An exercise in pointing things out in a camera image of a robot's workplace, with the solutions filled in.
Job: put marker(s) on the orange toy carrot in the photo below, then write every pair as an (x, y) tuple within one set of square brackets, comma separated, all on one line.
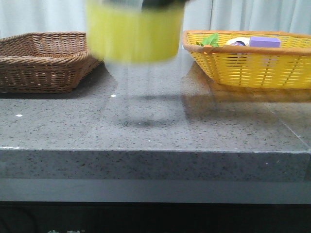
[(211, 41)]

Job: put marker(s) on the purple rectangular block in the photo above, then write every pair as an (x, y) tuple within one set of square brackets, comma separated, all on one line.
[(264, 42)]

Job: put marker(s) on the brown wicker basket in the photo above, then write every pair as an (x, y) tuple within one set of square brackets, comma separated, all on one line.
[(50, 62)]

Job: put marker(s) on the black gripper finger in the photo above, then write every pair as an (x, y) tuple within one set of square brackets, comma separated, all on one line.
[(157, 4)]

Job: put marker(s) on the yellow tape roll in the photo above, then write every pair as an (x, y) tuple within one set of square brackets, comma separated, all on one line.
[(121, 31)]

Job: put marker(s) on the yellow wicker basket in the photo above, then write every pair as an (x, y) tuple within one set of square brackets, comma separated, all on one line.
[(288, 66)]

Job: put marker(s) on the white curtain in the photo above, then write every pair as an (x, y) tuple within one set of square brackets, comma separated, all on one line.
[(294, 16)]

